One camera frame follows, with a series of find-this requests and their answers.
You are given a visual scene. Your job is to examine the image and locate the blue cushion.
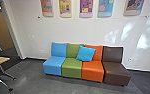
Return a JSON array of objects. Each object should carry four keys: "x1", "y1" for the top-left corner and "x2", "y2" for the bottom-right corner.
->
[{"x1": 75, "y1": 45, "x2": 97, "y2": 63}]

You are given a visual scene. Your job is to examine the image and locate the brown wooden door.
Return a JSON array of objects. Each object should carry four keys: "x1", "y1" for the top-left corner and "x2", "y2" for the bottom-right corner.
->
[{"x1": 0, "y1": 11, "x2": 15, "y2": 52}]

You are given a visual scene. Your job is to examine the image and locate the blue sofa seat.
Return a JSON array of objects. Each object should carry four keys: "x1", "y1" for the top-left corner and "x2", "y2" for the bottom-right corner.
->
[{"x1": 42, "y1": 41, "x2": 68, "y2": 77}]

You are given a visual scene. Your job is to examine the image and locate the yellow poster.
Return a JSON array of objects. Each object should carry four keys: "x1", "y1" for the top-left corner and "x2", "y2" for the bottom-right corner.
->
[{"x1": 58, "y1": 0, "x2": 73, "y2": 18}]

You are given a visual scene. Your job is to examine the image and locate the purple poster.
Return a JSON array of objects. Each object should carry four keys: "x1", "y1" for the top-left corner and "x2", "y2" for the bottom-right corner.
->
[{"x1": 78, "y1": 0, "x2": 94, "y2": 18}]

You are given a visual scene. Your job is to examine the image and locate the dark door frame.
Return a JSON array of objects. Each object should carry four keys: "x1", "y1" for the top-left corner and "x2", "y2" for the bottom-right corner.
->
[{"x1": 0, "y1": 0, "x2": 25, "y2": 60}]

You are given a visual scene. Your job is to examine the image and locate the brown sofa seat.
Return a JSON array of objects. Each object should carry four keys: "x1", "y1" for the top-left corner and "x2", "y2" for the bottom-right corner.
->
[{"x1": 101, "y1": 45, "x2": 132, "y2": 87}]

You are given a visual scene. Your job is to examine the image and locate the poster with red figure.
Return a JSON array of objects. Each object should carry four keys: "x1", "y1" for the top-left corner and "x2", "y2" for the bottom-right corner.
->
[{"x1": 40, "y1": 0, "x2": 55, "y2": 18}]

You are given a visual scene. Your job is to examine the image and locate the light blue poster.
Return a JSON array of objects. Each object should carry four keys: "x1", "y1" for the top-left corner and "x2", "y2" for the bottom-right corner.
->
[{"x1": 97, "y1": 0, "x2": 115, "y2": 18}]

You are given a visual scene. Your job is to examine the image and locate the orange sofa seat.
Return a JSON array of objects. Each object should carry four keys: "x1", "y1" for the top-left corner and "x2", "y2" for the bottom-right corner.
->
[{"x1": 81, "y1": 44, "x2": 105, "y2": 83}]

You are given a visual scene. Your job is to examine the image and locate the pink and beige poster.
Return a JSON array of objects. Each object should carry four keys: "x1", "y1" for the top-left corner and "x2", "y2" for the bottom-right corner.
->
[{"x1": 123, "y1": 0, "x2": 146, "y2": 17}]

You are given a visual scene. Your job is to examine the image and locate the green sofa seat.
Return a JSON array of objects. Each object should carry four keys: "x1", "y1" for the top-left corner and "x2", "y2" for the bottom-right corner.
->
[{"x1": 61, "y1": 43, "x2": 85, "y2": 80}]

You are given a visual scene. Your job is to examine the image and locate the white light switch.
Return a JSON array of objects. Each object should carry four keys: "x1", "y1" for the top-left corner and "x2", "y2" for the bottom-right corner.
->
[{"x1": 27, "y1": 34, "x2": 35, "y2": 39}]

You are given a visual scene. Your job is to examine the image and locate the white wall outlet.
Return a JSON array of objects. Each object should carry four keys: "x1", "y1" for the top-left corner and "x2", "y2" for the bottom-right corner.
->
[
  {"x1": 127, "y1": 57, "x2": 134, "y2": 63},
  {"x1": 39, "y1": 49, "x2": 45, "y2": 54}
]

